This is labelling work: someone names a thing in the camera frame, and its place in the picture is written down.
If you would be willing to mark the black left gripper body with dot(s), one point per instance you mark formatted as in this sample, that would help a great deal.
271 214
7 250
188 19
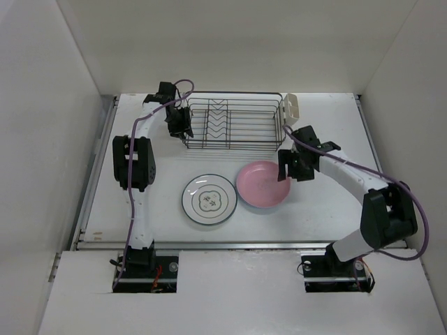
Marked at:
177 121

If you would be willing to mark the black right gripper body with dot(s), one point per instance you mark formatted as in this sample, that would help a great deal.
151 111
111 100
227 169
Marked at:
297 161

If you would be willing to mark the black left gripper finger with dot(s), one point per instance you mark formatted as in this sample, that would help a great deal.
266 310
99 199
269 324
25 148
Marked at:
181 134
188 128

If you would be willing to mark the metal wire dish rack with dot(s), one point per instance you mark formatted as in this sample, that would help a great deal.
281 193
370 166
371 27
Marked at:
236 120

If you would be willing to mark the white plate grey flower outline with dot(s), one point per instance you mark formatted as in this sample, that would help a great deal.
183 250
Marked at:
209 199

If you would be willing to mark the pink plate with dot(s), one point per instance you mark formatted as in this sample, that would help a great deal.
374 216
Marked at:
258 186

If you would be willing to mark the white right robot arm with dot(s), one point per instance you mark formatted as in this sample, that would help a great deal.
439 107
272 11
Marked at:
387 205

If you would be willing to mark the metal table edge rail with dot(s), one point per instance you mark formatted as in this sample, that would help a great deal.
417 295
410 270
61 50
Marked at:
202 245

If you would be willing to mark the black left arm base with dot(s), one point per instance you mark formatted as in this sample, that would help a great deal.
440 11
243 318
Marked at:
145 271

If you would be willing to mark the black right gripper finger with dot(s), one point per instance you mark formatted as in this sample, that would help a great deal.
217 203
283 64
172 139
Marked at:
285 164
308 176

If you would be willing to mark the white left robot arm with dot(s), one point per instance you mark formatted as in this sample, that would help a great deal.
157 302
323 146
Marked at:
134 166

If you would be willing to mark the white cutlery holder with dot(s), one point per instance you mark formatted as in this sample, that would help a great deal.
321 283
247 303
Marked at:
291 109

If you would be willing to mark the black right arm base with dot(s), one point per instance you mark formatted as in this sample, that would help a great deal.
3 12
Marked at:
323 272

